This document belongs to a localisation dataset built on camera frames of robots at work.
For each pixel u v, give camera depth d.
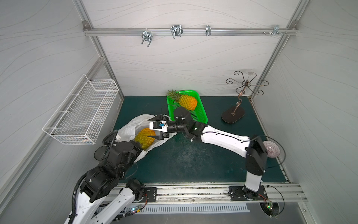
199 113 1.05
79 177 0.41
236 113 1.07
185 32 0.80
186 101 1.04
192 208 0.70
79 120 0.68
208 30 0.78
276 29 0.76
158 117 0.66
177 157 0.86
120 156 0.43
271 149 0.88
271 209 0.72
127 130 0.71
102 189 0.39
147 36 0.78
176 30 0.77
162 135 0.61
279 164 0.88
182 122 0.56
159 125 0.55
